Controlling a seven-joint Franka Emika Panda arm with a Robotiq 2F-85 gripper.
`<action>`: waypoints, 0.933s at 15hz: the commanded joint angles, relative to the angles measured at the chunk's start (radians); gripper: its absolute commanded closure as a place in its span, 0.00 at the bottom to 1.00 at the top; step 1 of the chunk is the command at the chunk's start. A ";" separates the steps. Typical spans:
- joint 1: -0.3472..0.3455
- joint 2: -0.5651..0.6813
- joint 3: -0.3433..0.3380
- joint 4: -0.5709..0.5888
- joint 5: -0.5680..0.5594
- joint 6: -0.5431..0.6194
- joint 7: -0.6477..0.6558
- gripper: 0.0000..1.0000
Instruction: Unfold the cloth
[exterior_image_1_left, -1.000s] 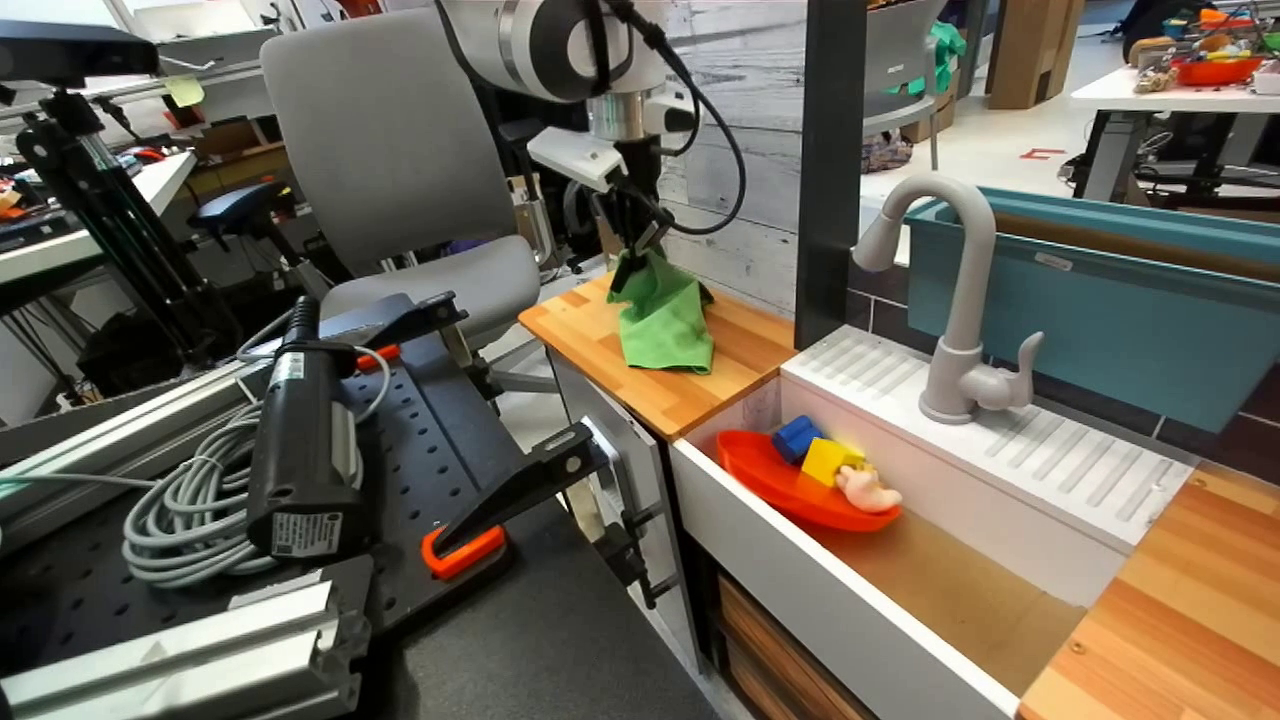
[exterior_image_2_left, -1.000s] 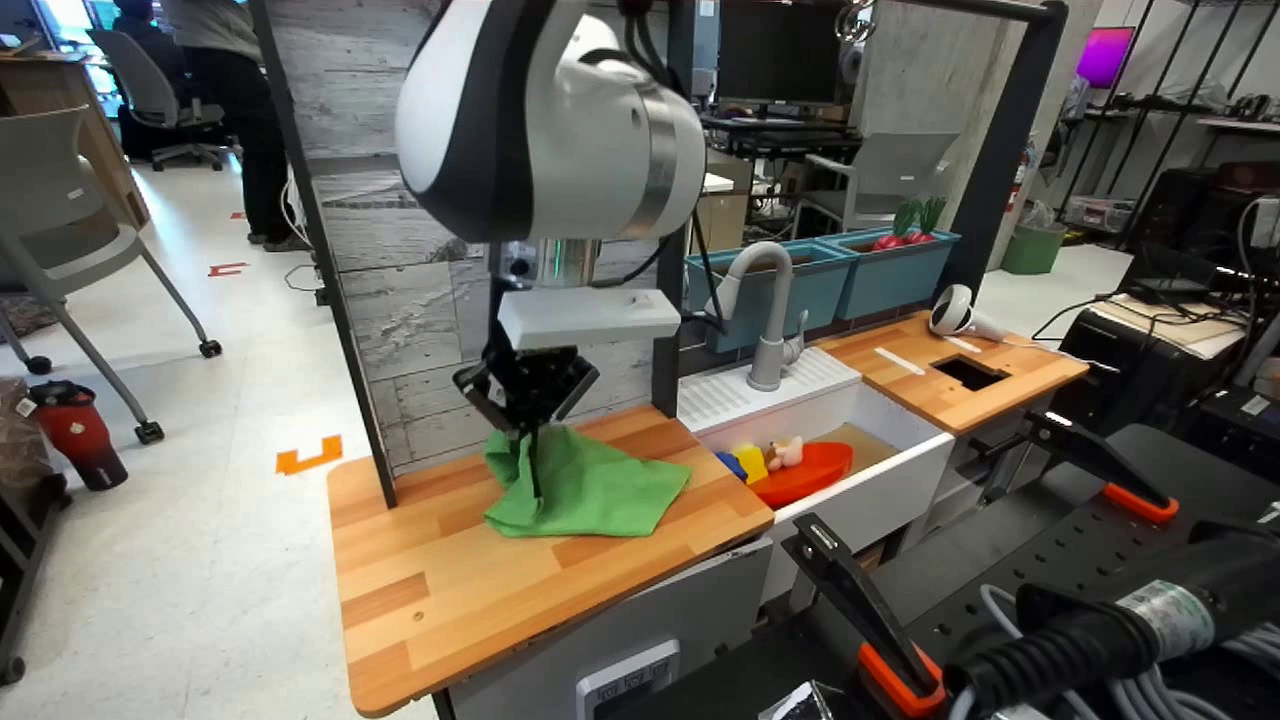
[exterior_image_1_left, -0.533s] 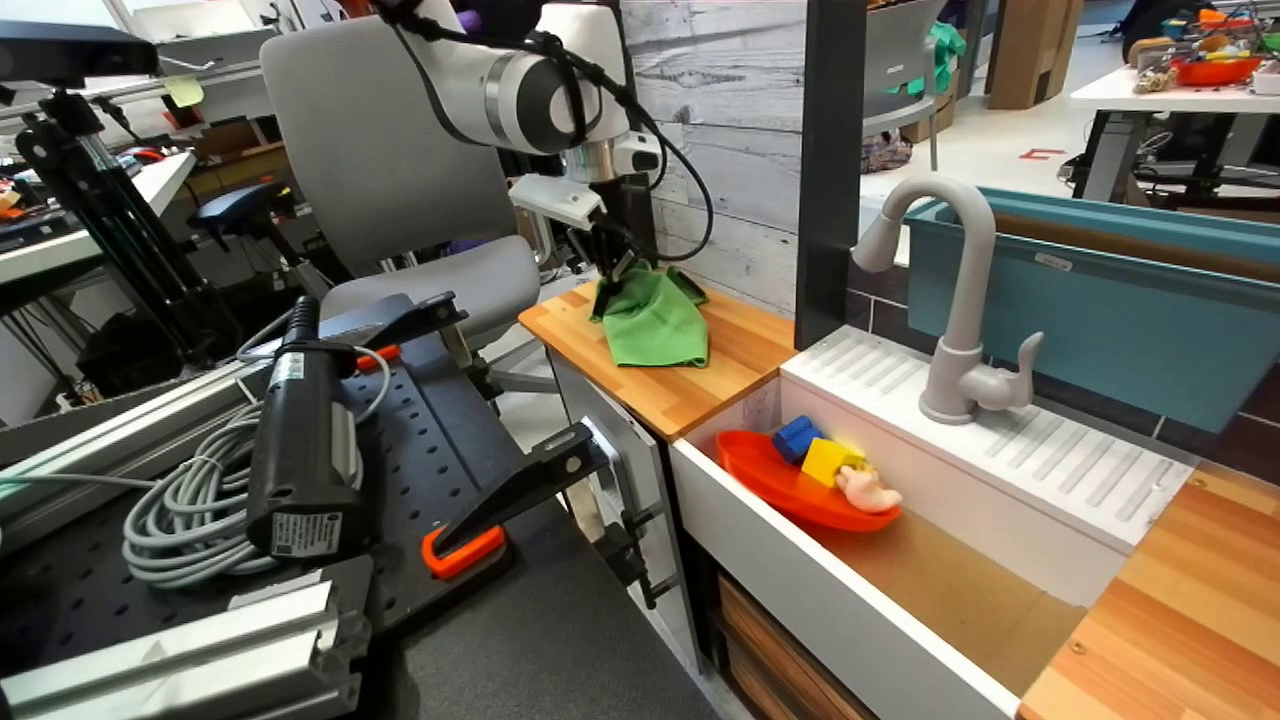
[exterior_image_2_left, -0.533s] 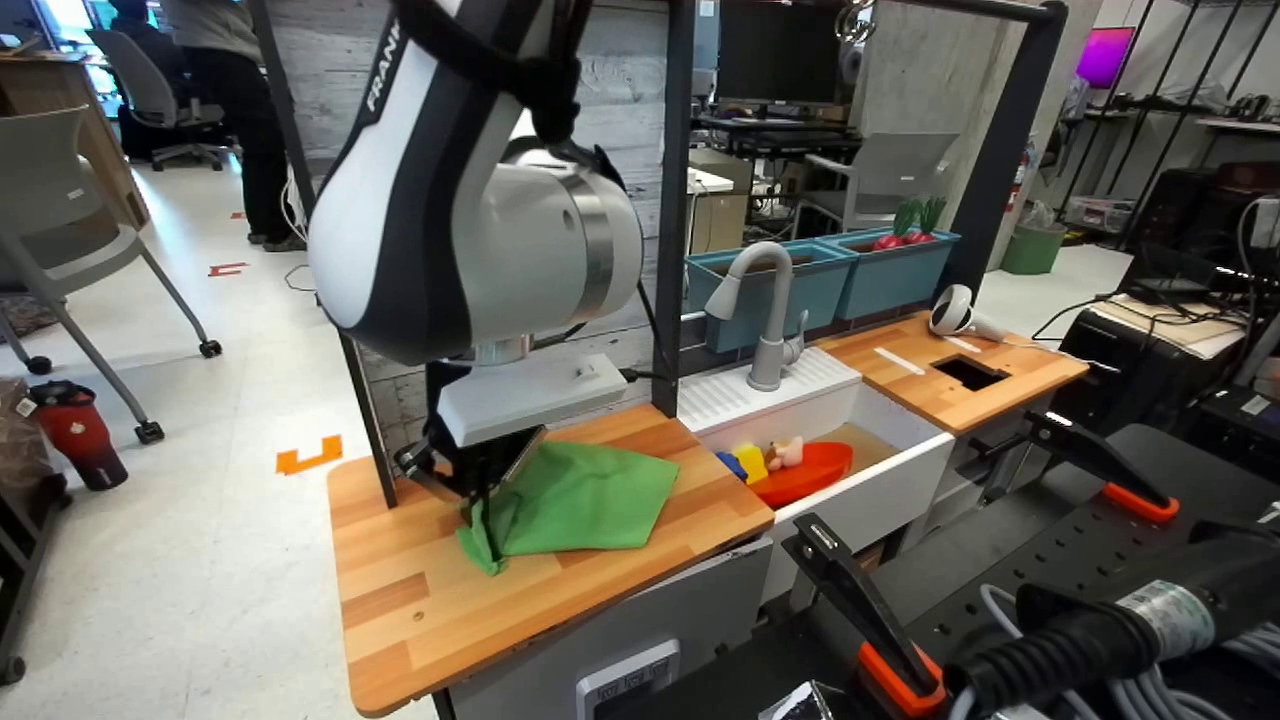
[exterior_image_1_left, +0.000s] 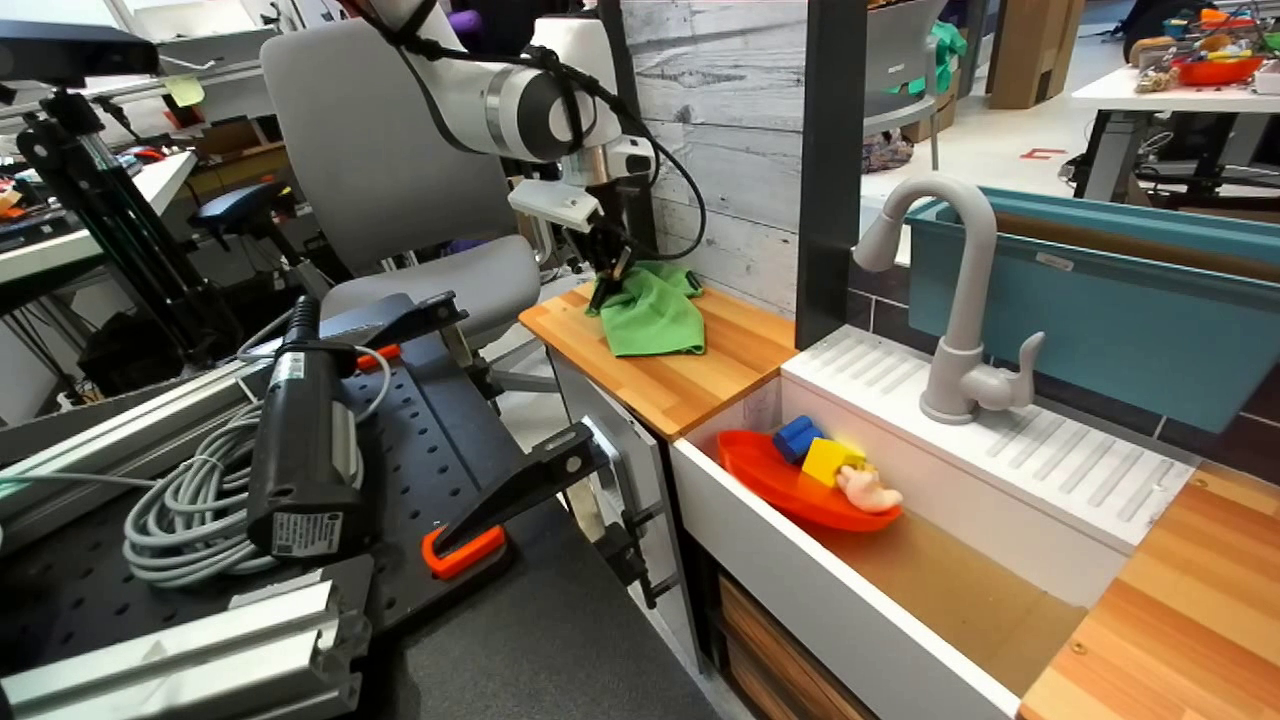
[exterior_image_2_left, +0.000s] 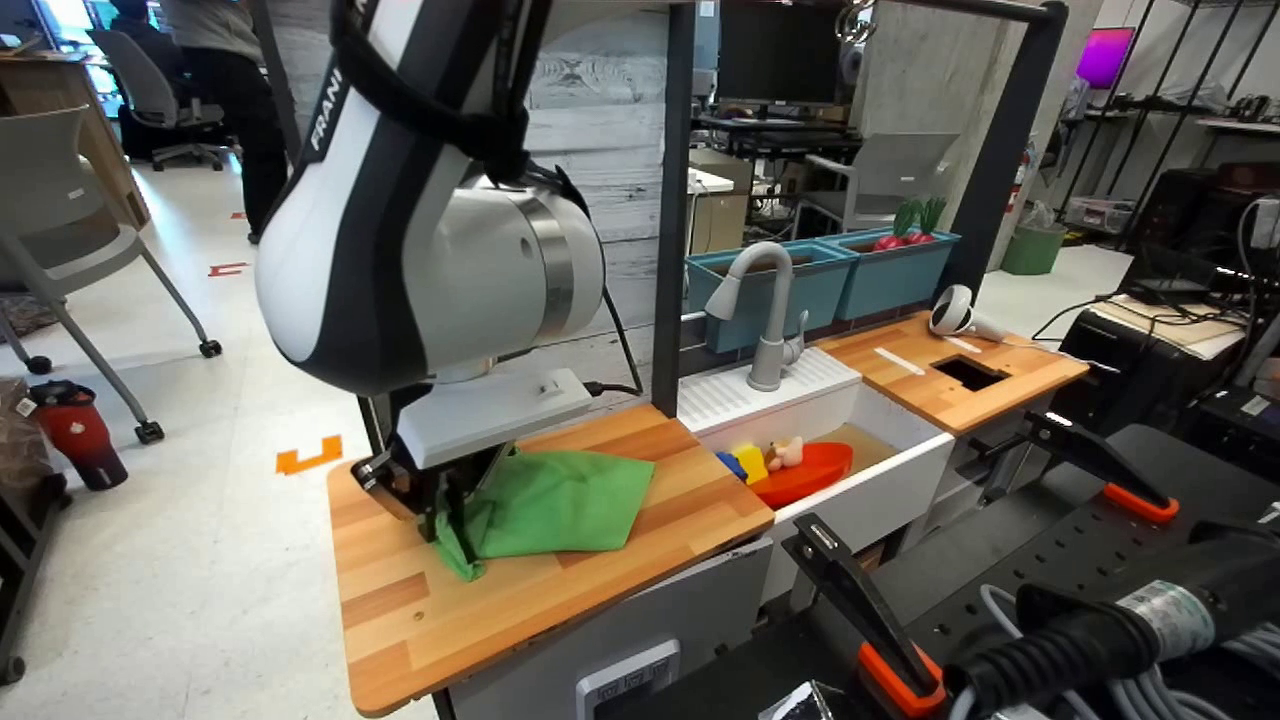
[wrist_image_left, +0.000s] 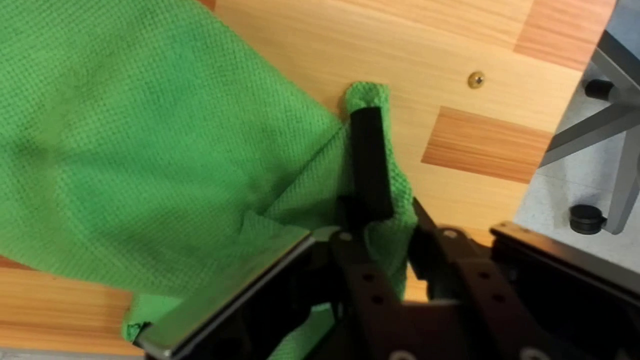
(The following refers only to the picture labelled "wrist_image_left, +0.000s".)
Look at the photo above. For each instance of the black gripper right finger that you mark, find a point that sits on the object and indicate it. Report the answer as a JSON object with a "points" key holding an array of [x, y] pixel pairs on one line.
{"points": [[434, 252]]}

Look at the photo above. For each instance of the brass screw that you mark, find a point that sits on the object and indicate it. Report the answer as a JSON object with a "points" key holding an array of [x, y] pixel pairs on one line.
{"points": [[477, 81]]}

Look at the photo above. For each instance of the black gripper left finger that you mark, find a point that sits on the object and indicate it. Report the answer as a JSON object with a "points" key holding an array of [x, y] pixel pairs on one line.
{"points": [[371, 198]]}

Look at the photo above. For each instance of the green cloth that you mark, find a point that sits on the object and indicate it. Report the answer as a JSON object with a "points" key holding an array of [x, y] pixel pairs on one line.
{"points": [[146, 147]]}

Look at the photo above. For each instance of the grey office chair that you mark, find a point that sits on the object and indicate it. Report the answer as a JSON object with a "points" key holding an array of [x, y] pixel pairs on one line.
{"points": [[618, 86]]}

